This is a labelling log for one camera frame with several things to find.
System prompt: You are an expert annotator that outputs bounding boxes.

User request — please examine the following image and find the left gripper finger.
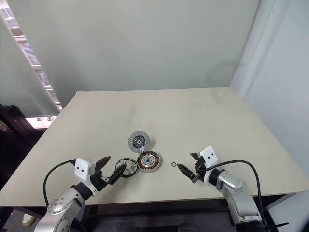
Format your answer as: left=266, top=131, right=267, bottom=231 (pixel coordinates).
left=108, top=165, right=127, bottom=186
left=95, top=156, right=112, bottom=174

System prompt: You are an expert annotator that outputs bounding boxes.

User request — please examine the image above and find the dark wooden cabinet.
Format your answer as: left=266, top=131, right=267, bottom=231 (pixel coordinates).
left=0, top=104, right=47, bottom=158

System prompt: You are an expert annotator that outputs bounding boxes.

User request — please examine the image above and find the black table frame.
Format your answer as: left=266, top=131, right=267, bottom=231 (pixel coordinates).
left=83, top=193, right=301, bottom=232

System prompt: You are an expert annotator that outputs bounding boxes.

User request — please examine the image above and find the small silver round tin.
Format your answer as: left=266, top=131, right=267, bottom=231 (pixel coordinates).
left=115, top=157, right=139, bottom=179

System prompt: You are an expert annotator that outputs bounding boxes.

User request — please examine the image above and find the black zip tie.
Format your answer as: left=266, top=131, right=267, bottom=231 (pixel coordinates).
left=264, top=221, right=290, bottom=230

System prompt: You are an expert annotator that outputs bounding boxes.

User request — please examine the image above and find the white window ledge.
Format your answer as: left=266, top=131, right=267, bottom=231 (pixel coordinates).
left=25, top=115, right=58, bottom=131

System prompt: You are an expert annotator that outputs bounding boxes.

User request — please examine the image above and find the grey motor end cap disc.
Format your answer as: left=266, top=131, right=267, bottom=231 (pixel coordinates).
left=127, top=130, right=152, bottom=154

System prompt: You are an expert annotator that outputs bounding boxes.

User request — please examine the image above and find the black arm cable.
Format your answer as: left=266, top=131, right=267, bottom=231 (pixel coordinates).
left=43, top=159, right=77, bottom=206
left=198, top=159, right=272, bottom=232

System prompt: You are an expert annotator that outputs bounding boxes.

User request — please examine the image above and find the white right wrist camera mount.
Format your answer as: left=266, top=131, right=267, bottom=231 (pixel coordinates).
left=199, top=146, right=219, bottom=184

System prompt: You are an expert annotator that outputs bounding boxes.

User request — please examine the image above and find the beige rounded object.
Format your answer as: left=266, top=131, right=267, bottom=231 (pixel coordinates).
left=22, top=213, right=37, bottom=228

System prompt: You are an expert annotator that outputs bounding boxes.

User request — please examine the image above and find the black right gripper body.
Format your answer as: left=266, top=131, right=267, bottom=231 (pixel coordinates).
left=192, top=158, right=206, bottom=184

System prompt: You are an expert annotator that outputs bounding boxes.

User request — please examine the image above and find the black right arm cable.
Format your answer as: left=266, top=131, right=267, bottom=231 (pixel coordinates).
left=198, top=159, right=272, bottom=232

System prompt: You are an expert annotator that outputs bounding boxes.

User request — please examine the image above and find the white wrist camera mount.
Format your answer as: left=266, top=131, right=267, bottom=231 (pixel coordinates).
left=199, top=146, right=219, bottom=184
left=74, top=158, right=94, bottom=182

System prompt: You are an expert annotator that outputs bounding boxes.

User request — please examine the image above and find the motor stator with copper windings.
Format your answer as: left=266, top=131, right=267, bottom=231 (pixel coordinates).
left=137, top=150, right=163, bottom=173

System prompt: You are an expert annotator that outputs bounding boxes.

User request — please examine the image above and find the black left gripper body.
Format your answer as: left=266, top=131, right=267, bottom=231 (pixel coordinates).
left=90, top=168, right=111, bottom=193

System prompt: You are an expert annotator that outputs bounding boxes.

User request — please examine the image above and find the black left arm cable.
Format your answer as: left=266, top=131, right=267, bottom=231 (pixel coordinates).
left=43, top=159, right=77, bottom=206

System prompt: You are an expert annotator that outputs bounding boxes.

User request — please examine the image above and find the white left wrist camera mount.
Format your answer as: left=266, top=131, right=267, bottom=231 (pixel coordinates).
left=74, top=158, right=94, bottom=182

